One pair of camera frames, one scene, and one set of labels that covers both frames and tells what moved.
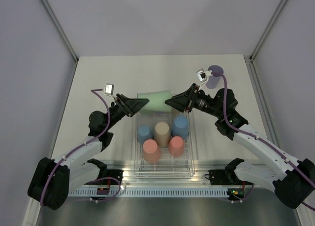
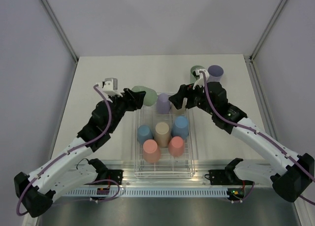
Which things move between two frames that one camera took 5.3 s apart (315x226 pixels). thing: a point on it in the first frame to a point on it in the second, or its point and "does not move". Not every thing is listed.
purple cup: (213, 81) does not move
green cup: (157, 101) to (192, 79)
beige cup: (162, 134) does not move
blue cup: (144, 132) does not move
